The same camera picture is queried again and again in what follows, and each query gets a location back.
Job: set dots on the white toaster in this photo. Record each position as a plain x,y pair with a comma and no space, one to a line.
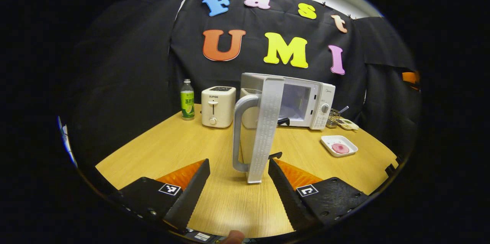
218,106

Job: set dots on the green label drink bottle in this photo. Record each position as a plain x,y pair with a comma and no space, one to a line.
187,102

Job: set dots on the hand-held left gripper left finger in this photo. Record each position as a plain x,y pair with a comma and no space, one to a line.
187,198

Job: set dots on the pink round food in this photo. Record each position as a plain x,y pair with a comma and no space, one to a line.
340,148

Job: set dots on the white microwave oven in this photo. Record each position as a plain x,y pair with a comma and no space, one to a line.
268,121

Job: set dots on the black backdrop cloth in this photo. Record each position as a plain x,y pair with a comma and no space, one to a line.
126,64

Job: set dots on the white square dish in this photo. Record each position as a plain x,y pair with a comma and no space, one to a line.
331,140

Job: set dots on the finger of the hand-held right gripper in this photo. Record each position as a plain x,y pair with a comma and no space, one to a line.
410,78

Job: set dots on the metal spoon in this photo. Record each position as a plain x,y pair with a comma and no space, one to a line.
343,109

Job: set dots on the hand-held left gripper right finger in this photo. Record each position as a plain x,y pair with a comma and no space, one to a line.
287,198

